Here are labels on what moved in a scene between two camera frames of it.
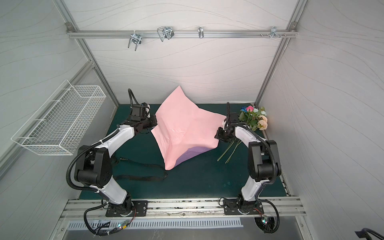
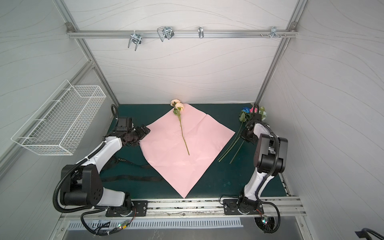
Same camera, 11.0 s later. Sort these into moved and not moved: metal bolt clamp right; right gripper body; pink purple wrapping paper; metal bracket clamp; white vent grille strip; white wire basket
Moved: pink purple wrapping paper; right gripper body
Not moved: white wire basket; white vent grille strip; metal bracket clamp; metal bolt clamp right
